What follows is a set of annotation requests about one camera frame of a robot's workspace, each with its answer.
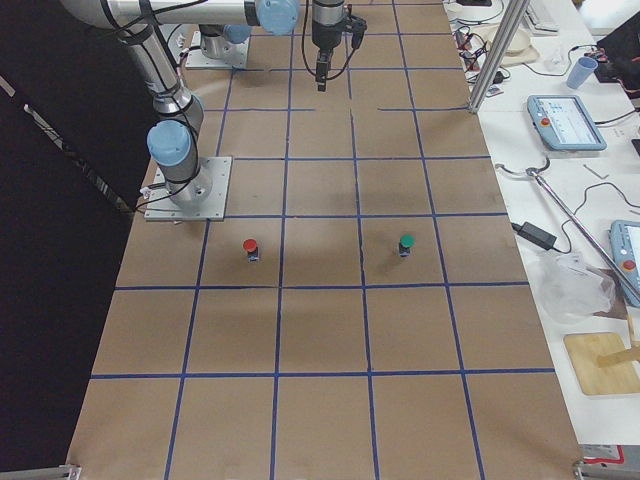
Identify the blue plastic cup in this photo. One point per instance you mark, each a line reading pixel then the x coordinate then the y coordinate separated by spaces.
pixel 582 69

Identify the metal cane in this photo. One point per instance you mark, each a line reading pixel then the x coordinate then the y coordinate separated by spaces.
pixel 535 173

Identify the aluminium frame post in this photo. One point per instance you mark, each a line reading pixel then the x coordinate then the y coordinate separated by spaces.
pixel 505 32

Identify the green push button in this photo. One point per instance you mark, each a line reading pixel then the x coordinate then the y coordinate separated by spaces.
pixel 405 245

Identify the wooden cutting board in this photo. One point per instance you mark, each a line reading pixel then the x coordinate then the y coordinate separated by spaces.
pixel 602 363

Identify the clear plastic bag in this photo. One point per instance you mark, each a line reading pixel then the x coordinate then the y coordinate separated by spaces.
pixel 568 288

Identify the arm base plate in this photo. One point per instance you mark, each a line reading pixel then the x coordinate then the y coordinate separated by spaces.
pixel 197 61
pixel 204 198

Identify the teach pendant tablet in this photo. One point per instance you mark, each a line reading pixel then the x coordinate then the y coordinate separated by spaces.
pixel 564 124

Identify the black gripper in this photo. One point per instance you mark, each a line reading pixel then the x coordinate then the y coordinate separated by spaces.
pixel 325 31

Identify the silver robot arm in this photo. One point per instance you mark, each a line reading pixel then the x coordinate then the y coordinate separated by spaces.
pixel 173 141
pixel 224 42

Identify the black power adapter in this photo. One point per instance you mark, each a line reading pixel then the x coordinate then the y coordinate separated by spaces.
pixel 535 235

